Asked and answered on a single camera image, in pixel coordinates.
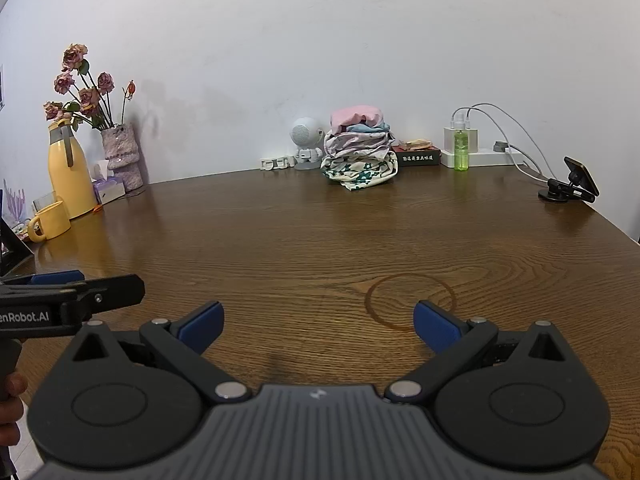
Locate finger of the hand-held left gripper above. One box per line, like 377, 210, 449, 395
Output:
27, 270, 87, 288
60, 274, 146, 329

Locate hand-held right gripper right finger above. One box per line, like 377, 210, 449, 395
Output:
384, 300, 571, 403

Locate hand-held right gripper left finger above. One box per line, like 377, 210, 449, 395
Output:
70, 301, 251, 401

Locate pink and blue mesh shirt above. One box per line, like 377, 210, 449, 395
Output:
330, 105, 391, 136

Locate person's left hand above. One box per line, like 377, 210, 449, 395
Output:
0, 370, 28, 448

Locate yellow mug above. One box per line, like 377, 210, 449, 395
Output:
26, 201, 72, 243

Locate purple coral print card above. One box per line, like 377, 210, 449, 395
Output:
0, 177, 30, 225

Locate yellow thermos jug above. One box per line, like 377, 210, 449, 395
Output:
47, 121, 98, 221

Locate purple tissue box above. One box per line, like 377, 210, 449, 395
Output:
91, 160, 127, 206

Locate fuzzy purple vase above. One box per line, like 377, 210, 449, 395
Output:
101, 122, 146, 193

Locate dark box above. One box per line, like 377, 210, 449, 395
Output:
392, 145, 442, 167

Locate folded green floral cloth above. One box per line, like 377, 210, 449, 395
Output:
321, 152, 399, 192

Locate green spray bottle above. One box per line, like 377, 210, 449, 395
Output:
453, 130, 472, 172

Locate black phone stand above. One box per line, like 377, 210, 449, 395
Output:
538, 177, 598, 204

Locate white power strip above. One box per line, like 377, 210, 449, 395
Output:
440, 147, 526, 168

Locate white charger adapter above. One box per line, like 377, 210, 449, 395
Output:
444, 126, 479, 153

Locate folded purple floral cloth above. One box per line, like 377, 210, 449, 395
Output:
324, 130, 396, 161

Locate black phone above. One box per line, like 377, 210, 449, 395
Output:
564, 156, 600, 197

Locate white robot figurine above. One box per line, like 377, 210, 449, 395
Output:
291, 117, 325, 171

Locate black picture frame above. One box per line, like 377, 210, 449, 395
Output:
0, 217, 36, 276

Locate grey charging cable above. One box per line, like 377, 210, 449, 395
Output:
451, 107, 548, 182
462, 103, 556, 181

